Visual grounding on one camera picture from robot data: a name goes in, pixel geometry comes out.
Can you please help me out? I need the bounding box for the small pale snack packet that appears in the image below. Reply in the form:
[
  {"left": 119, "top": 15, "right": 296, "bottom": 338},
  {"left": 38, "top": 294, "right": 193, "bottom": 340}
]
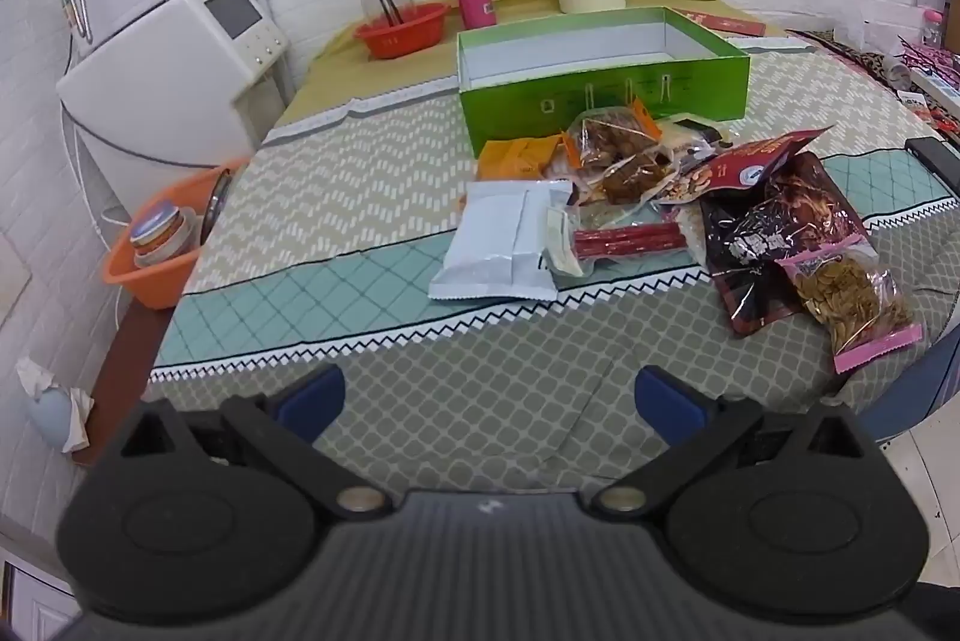
[{"left": 660, "top": 116, "right": 732, "bottom": 154}]

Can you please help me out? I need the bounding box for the orange plastic basin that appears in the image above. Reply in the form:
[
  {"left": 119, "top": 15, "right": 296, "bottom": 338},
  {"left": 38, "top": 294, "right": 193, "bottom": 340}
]
[{"left": 103, "top": 157, "right": 252, "bottom": 310}]

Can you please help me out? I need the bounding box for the dark brown snack packet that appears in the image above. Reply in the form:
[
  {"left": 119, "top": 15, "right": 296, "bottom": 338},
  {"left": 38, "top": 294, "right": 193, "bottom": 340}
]
[{"left": 701, "top": 153, "right": 878, "bottom": 338}]

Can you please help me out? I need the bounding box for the pink patterned cloth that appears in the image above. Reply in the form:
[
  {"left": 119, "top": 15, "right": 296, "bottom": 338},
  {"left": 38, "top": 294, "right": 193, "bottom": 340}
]
[{"left": 896, "top": 37, "right": 960, "bottom": 87}]

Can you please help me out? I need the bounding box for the blue chair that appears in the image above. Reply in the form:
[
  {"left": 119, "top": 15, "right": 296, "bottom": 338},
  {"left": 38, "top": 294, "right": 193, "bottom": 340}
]
[{"left": 855, "top": 311, "right": 960, "bottom": 441}]

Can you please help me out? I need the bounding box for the orange snack packet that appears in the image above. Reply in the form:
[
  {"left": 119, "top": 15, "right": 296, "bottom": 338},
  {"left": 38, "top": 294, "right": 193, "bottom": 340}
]
[{"left": 478, "top": 135, "right": 565, "bottom": 183}]

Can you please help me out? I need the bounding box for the clear packet of brown cubes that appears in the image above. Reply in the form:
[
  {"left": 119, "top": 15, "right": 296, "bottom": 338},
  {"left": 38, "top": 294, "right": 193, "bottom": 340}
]
[{"left": 592, "top": 149, "right": 676, "bottom": 207}]

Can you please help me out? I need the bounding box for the red envelope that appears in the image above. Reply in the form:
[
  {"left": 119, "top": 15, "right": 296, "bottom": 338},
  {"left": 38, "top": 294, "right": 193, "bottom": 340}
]
[{"left": 675, "top": 8, "right": 767, "bottom": 39}]

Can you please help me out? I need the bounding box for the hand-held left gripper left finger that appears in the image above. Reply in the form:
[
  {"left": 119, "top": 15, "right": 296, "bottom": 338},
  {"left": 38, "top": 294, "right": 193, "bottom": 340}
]
[{"left": 120, "top": 363, "right": 392, "bottom": 522}]

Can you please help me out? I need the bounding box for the brown wooden stand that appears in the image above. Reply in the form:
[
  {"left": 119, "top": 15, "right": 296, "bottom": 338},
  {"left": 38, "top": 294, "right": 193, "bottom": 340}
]
[{"left": 75, "top": 296, "right": 177, "bottom": 466}]

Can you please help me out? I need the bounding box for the clear orange-edged snack packet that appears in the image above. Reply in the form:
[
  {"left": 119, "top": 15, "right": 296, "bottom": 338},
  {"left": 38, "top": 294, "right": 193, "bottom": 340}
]
[{"left": 564, "top": 99, "right": 662, "bottom": 169}]

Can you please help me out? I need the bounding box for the pink-edged seed packet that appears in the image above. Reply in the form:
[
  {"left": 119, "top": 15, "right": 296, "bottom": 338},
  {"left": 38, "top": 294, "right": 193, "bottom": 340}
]
[{"left": 776, "top": 236, "right": 925, "bottom": 376}]

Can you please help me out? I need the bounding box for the dark red nut packet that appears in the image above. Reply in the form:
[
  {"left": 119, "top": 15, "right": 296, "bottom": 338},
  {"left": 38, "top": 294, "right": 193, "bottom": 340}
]
[{"left": 658, "top": 127, "right": 835, "bottom": 207}]

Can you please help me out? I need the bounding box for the metal lid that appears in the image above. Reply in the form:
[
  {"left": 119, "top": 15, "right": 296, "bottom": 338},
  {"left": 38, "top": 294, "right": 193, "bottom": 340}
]
[{"left": 199, "top": 168, "right": 233, "bottom": 248}]

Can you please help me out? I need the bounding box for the red plastic basket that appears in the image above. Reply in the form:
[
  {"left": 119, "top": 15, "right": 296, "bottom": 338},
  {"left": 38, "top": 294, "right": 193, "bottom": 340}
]
[{"left": 355, "top": 2, "right": 449, "bottom": 61}]

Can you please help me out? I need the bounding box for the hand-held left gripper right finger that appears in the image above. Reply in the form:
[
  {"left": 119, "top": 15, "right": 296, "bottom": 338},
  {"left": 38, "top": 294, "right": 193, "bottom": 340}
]
[{"left": 592, "top": 365, "right": 863, "bottom": 522}]

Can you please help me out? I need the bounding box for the white foil snack packet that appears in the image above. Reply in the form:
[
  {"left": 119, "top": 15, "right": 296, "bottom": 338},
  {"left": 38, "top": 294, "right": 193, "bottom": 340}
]
[{"left": 428, "top": 179, "right": 572, "bottom": 302}]

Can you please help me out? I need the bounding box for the leopard print cloth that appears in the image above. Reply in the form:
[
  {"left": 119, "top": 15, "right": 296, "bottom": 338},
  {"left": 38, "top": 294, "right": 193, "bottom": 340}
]
[{"left": 795, "top": 29, "right": 960, "bottom": 124}]

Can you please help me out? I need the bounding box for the black flat device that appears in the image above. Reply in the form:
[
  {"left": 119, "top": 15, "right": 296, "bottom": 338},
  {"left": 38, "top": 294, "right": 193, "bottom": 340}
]
[{"left": 904, "top": 137, "right": 960, "bottom": 199}]

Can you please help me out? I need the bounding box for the red sausage stick packet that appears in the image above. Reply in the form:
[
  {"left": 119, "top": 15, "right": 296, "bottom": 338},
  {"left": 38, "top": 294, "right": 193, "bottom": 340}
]
[{"left": 546, "top": 206, "right": 691, "bottom": 278}]

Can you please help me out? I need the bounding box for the white appliance with screen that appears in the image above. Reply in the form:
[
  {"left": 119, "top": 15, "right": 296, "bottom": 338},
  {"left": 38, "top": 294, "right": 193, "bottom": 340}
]
[{"left": 56, "top": 0, "right": 292, "bottom": 192}]

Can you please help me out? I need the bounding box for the clear plastic bag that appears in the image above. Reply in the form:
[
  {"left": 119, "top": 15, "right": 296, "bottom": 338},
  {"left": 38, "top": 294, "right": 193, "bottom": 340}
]
[{"left": 832, "top": 0, "right": 923, "bottom": 49}]

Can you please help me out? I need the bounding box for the green cardboard box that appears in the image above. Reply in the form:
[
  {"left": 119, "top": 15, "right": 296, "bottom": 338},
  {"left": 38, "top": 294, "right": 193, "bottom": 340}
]
[{"left": 456, "top": 6, "right": 752, "bottom": 159}]

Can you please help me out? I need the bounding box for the patterned tablecloth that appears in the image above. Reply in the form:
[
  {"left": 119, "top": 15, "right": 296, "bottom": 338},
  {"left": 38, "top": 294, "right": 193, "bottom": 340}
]
[{"left": 150, "top": 37, "right": 960, "bottom": 499}]

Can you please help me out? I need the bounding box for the pale blue round object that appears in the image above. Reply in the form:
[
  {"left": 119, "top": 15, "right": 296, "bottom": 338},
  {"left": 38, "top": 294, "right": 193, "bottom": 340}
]
[{"left": 26, "top": 386, "right": 72, "bottom": 448}]

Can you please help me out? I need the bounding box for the crumpled white tissue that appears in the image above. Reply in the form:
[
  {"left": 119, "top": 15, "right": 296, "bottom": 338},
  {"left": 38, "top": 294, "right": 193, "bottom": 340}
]
[{"left": 16, "top": 356, "right": 95, "bottom": 454}]

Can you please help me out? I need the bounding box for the jar with orange band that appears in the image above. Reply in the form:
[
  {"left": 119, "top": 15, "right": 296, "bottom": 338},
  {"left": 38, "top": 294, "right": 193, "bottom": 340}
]
[{"left": 131, "top": 202, "right": 197, "bottom": 267}]

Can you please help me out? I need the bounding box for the yellow cloth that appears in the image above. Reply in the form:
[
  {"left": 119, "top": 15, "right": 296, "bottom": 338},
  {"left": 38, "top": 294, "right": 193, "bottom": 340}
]
[{"left": 277, "top": 0, "right": 788, "bottom": 124}]

